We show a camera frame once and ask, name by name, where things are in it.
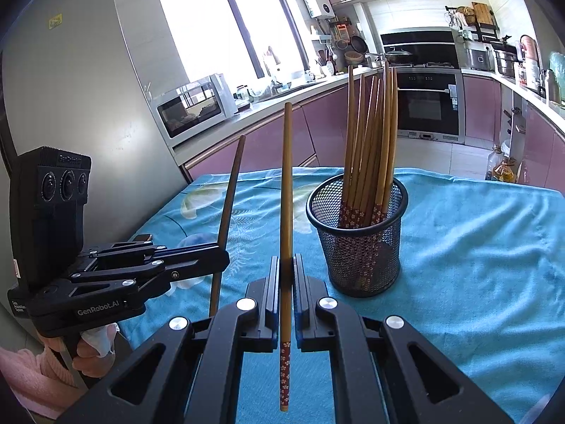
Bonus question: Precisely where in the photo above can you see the blue floral tablecloth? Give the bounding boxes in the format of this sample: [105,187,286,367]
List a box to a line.
[120,167,564,423]

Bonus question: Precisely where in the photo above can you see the wooden chopstick red patterned end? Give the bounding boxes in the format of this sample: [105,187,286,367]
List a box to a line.
[381,68,398,219]
[363,78,384,226]
[347,75,367,227]
[374,61,393,223]
[280,102,293,412]
[209,135,246,317]
[354,76,378,227]
[338,66,355,228]

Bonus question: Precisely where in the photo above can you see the yellow cooking oil bottle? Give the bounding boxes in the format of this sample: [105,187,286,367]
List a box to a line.
[491,157,516,184]

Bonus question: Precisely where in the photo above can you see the silver refrigerator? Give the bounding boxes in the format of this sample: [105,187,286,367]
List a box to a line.
[0,0,189,248]

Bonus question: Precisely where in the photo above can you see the black mesh pen cup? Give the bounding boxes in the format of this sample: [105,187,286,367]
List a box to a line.
[305,174,408,298]

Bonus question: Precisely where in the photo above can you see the black built-in oven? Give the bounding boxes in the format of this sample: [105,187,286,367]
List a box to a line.
[397,66,465,145]

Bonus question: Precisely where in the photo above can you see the steel stock pot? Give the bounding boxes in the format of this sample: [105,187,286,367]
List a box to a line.
[494,49,517,78]

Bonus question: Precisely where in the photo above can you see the white microwave oven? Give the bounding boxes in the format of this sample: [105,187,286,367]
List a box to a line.
[149,74,238,148]

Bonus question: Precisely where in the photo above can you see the person's left hand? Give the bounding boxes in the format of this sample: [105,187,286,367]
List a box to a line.
[36,324,120,386]

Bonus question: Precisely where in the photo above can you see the black wall rack shelf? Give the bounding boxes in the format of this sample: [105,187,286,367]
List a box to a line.
[445,2,500,43]

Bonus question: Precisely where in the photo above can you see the smartphone with brown case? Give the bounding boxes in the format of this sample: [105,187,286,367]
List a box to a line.
[132,234,152,242]

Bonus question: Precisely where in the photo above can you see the black range hood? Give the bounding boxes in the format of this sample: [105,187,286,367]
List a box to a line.
[380,28,460,68]

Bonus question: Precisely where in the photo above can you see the pink sleeve left forearm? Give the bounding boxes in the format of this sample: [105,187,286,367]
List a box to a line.
[1,347,84,419]

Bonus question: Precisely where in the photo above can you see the black wok with lid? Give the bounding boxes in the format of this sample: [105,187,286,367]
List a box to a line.
[385,48,417,65]

